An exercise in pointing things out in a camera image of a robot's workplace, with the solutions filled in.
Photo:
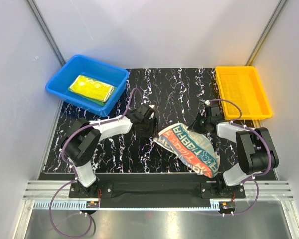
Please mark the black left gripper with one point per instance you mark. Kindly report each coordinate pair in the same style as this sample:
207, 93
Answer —
153, 132

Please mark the power connector block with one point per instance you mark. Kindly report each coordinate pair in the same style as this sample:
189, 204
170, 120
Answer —
230, 206
94, 205

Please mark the yellow cloth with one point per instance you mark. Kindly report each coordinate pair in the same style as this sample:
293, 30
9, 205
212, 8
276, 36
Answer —
91, 88

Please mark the right power connector block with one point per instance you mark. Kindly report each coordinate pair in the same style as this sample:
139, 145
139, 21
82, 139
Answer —
230, 206

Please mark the aluminium frame rail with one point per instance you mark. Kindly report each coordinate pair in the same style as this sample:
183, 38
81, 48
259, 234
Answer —
51, 191

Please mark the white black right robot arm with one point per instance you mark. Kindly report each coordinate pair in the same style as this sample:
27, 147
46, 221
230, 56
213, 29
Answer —
255, 151

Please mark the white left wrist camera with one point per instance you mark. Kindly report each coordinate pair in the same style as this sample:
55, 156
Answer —
153, 108

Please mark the left power connector block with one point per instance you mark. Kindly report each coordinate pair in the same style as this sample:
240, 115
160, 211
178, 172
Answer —
94, 205

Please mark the teal patterned cloth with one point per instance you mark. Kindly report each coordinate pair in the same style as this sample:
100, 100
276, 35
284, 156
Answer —
194, 150

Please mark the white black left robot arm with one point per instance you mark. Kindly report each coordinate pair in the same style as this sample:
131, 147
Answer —
81, 140

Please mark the yellow plastic bin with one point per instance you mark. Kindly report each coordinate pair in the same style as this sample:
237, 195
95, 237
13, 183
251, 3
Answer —
244, 95

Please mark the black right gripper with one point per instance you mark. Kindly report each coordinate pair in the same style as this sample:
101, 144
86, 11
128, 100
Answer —
194, 126

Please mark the green microfiber towel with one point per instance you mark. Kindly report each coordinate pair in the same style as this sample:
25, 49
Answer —
102, 103

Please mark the blue plastic bin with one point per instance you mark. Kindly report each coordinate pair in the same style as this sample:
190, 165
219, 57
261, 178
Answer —
82, 65

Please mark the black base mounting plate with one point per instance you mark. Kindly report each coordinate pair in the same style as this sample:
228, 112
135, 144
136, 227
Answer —
153, 190

